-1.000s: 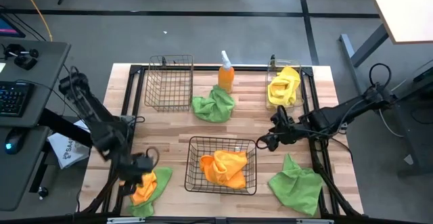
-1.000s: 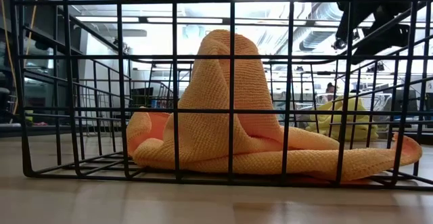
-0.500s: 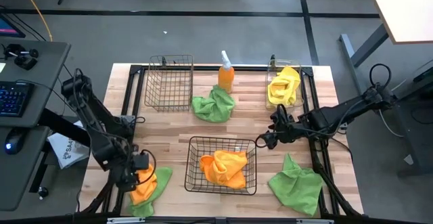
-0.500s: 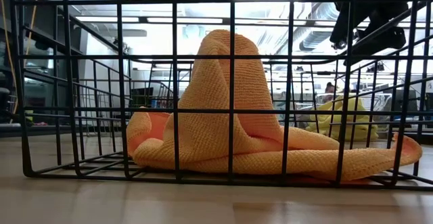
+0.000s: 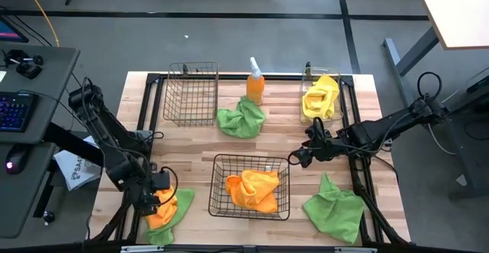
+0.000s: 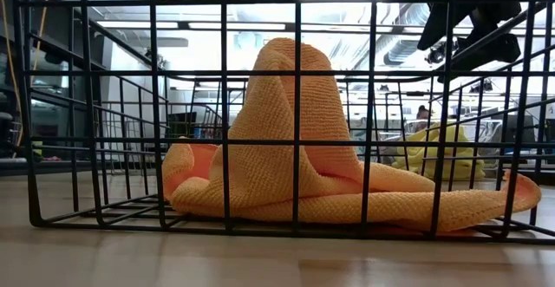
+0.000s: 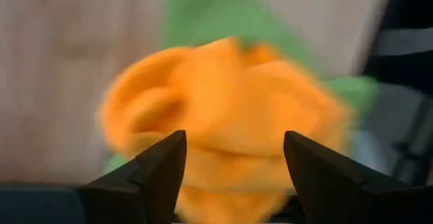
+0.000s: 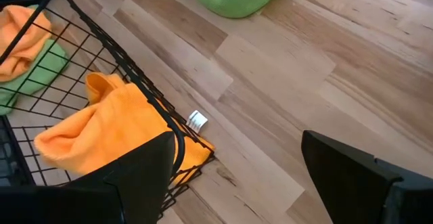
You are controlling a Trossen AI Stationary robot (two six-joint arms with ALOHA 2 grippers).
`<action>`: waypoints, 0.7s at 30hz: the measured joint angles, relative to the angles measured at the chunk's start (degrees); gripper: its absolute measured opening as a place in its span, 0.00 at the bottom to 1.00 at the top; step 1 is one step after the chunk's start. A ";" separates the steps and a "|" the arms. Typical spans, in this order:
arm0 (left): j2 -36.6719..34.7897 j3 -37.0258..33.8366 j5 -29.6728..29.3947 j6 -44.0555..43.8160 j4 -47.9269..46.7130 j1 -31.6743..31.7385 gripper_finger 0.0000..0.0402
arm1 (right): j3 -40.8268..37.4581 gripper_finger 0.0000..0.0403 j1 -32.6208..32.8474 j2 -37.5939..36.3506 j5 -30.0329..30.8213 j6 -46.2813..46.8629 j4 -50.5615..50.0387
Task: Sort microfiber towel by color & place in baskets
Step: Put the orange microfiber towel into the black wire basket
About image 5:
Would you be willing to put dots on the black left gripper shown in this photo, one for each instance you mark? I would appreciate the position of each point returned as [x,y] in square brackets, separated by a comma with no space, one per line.
[145,199]

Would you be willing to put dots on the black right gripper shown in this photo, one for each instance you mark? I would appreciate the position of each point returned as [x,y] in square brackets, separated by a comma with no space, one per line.
[321,146]

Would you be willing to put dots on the orange microfiber towel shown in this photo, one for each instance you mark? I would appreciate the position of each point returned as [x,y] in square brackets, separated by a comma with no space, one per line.
[252,192]
[164,213]

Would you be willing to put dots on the green microfiber towel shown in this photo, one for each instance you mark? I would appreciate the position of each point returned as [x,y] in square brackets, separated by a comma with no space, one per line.
[185,203]
[240,121]
[336,211]

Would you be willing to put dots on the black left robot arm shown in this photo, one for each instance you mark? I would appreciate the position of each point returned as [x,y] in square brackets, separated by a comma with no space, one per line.
[111,142]

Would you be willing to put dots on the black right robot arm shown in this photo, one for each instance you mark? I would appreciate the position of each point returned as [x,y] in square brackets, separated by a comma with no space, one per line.
[382,128]

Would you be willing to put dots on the clear plastic bin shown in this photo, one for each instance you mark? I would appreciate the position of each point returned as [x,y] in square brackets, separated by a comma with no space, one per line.
[305,121]

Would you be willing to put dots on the white printed paper bag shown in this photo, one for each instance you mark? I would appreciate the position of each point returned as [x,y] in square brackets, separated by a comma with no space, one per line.
[76,170]

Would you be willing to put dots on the orange spray bottle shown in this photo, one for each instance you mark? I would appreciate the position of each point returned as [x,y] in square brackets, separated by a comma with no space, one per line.
[255,86]

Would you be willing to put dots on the black support beam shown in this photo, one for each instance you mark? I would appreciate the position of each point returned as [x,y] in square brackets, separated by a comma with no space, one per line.
[72,142]

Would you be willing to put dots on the black round knob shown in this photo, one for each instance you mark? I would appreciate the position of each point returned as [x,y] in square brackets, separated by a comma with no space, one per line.
[48,217]

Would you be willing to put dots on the grey table leg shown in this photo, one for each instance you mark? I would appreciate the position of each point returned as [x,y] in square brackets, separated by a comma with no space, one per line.
[399,73]

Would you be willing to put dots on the black computer mouse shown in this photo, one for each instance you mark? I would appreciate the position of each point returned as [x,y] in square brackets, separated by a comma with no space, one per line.
[17,159]

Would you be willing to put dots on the white floor marker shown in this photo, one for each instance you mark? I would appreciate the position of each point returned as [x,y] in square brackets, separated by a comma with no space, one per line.
[461,180]

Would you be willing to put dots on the black backlit keyboard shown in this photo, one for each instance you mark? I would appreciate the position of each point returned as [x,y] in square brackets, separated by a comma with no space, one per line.
[15,111]

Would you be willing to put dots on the grey side desk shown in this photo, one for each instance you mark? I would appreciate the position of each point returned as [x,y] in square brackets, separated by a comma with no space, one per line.
[46,77]

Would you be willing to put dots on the dark grey equipment desk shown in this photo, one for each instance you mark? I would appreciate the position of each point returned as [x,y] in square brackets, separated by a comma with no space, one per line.
[473,150]

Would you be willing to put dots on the white table top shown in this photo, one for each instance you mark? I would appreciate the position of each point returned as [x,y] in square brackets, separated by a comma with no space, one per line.
[458,8]

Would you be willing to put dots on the computer monitor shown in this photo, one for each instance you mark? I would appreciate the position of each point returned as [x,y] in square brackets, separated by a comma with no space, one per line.
[9,31]

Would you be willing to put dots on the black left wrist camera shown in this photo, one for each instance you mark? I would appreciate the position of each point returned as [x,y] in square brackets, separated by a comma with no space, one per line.
[161,180]

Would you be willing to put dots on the silver metal bracket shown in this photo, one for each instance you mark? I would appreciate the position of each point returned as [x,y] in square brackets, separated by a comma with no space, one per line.
[355,250]
[141,249]

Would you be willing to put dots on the black desk bracket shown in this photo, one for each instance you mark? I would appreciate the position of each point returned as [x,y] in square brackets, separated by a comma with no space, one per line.
[44,195]

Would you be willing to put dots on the black metal table frame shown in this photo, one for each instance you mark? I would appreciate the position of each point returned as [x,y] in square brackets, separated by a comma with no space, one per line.
[154,88]

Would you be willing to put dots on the black camera clamp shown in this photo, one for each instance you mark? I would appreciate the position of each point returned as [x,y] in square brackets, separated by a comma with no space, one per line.
[26,67]

